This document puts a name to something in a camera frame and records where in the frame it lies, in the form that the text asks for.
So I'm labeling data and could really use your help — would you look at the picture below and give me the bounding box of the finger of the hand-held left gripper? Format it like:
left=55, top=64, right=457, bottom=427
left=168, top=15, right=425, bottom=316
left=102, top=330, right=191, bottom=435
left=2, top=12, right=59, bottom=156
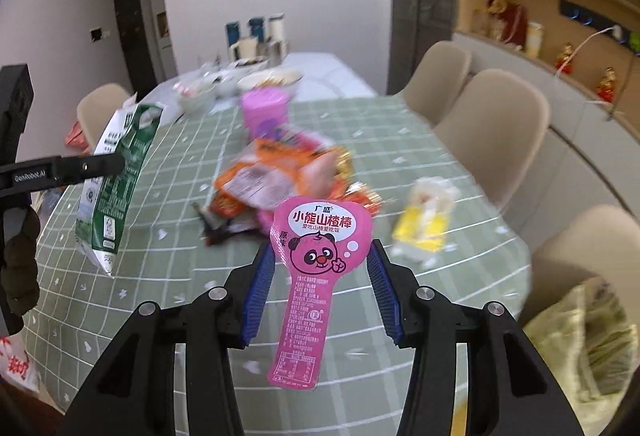
left=52, top=152, right=125, bottom=184

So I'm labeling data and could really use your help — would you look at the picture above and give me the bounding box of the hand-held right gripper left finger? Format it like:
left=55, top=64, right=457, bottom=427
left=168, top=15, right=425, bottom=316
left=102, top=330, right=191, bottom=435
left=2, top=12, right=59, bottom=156
left=59, top=242, right=278, bottom=436

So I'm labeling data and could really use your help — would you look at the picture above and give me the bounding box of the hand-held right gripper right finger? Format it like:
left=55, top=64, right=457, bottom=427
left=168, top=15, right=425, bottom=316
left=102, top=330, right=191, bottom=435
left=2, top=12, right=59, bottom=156
left=366, top=239, right=586, bottom=436

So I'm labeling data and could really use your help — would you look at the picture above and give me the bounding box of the green white milk bag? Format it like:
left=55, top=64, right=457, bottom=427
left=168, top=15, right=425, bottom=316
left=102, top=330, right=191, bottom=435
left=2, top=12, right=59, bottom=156
left=75, top=102, right=166, bottom=278

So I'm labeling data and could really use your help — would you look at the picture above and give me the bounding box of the pink panda snack wrapper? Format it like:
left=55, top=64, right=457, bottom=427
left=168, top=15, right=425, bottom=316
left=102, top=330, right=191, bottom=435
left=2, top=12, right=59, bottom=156
left=266, top=197, right=375, bottom=390

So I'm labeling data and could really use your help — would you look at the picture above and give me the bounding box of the orange snack packet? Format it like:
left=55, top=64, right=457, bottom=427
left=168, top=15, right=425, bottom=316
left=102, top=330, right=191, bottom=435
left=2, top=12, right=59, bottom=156
left=215, top=139, right=351, bottom=217

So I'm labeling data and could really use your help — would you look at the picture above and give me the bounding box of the trash bin with yellow bag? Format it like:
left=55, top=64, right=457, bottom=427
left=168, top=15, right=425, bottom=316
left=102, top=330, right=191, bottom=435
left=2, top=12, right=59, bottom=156
left=522, top=283, right=638, bottom=412

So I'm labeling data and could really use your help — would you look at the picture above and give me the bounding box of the person's left forearm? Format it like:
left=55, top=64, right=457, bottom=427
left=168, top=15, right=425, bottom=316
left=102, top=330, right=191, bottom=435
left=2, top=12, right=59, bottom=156
left=0, top=205, right=42, bottom=338

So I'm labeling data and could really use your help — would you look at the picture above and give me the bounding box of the red packet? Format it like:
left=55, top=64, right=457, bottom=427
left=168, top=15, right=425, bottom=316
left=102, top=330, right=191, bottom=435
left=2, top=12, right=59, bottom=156
left=65, top=121, right=93, bottom=149

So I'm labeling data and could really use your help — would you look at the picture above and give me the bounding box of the beige chair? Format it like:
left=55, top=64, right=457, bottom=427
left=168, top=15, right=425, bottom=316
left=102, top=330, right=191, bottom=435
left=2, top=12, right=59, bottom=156
left=400, top=40, right=473, bottom=124
left=76, top=83, right=132, bottom=152
left=432, top=69, right=551, bottom=217
left=520, top=203, right=640, bottom=317

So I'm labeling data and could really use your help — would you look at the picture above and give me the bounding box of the dark small wrapper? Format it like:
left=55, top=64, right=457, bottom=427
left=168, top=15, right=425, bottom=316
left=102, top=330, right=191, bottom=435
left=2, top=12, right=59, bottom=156
left=200, top=209, right=253, bottom=247

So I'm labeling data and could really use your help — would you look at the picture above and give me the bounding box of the yellow snack packet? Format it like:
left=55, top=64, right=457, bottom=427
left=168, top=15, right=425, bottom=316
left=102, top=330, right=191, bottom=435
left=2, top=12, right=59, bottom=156
left=391, top=176, right=458, bottom=264

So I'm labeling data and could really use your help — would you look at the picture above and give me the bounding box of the red gold wrapper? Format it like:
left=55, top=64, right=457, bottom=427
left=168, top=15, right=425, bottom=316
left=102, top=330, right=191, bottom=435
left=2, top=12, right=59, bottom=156
left=345, top=181, right=385, bottom=217

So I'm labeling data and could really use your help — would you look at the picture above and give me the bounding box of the green checked tablecloth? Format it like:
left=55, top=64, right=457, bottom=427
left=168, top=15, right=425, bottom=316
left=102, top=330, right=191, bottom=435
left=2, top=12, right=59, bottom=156
left=22, top=94, right=532, bottom=436

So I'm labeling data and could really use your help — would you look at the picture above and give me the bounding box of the small white bowl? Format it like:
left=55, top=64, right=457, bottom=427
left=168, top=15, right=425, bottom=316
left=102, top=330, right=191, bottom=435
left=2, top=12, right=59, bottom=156
left=177, top=84, right=217, bottom=115

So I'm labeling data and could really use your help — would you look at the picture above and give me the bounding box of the dark door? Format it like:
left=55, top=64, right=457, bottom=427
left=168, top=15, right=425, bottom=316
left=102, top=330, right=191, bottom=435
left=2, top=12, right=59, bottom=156
left=111, top=0, right=166, bottom=92

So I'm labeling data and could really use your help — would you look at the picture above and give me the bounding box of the purple plastic cup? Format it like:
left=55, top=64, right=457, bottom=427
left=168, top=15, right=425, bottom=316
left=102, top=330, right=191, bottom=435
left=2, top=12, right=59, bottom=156
left=241, top=87, right=293, bottom=139

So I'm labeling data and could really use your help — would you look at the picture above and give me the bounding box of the dark rimmed bowl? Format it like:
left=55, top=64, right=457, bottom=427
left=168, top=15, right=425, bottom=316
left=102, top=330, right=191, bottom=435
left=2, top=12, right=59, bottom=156
left=227, top=58, right=271, bottom=74

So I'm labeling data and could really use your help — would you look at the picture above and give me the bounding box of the white mug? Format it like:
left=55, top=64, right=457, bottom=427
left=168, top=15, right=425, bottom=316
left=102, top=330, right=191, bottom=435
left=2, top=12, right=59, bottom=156
left=234, top=39, right=261, bottom=60

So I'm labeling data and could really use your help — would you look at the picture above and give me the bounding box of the large white bowl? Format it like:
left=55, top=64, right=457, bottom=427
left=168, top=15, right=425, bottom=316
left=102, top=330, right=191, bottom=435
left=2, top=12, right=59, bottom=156
left=237, top=69, right=304, bottom=93

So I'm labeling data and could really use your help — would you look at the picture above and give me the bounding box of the red white plastic bag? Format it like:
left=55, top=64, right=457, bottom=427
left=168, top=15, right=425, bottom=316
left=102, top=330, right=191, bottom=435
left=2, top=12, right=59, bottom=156
left=0, top=336, right=41, bottom=392

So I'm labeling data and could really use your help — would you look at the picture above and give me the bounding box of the white sideboard cabinet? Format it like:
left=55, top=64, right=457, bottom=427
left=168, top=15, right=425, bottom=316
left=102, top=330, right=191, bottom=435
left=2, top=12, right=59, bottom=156
left=450, top=31, right=640, bottom=242

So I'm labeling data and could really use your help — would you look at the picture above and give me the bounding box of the white jar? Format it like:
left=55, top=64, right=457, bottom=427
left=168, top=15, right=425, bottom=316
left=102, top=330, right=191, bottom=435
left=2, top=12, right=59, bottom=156
left=525, top=21, right=544, bottom=57

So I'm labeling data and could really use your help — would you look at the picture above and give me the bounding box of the small red gold figurine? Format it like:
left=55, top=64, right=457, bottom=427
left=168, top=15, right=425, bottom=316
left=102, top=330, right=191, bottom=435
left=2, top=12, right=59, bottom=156
left=554, top=44, right=575, bottom=74
left=596, top=67, right=618, bottom=103

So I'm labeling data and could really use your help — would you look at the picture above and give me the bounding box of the large red gold figurine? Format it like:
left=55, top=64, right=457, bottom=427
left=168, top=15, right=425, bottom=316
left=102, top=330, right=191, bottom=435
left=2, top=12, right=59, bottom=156
left=485, top=0, right=528, bottom=52

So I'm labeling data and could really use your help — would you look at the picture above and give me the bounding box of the black power strip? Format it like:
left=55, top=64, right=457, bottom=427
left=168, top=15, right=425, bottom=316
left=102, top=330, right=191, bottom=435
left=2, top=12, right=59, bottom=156
left=559, top=0, right=640, bottom=31

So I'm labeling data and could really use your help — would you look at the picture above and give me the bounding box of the white cable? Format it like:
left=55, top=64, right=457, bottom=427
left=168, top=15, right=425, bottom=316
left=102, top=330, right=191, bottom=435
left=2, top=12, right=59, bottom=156
left=552, top=27, right=621, bottom=77

